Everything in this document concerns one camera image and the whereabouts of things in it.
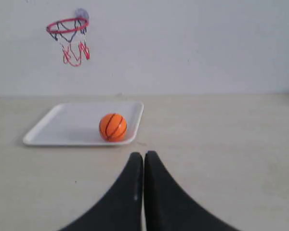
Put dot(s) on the clear suction cup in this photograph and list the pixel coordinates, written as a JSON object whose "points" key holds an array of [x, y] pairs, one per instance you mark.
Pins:
{"points": [[81, 13]]}

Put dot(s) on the white plastic tray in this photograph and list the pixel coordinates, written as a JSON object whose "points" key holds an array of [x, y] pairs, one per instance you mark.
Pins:
{"points": [[77, 124]]}

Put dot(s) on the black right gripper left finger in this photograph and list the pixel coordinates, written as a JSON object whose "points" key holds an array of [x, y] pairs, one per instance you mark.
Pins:
{"points": [[120, 209]]}

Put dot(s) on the red mini basketball hoop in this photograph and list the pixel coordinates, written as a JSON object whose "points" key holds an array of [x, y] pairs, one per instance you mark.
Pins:
{"points": [[71, 35]]}

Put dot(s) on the small orange basketball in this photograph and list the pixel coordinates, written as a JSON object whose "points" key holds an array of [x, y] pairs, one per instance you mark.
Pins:
{"points": [[113, 127]]}

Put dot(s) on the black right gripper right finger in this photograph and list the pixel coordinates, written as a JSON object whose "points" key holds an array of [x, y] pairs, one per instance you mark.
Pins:
{"points": [[168, 207]]}

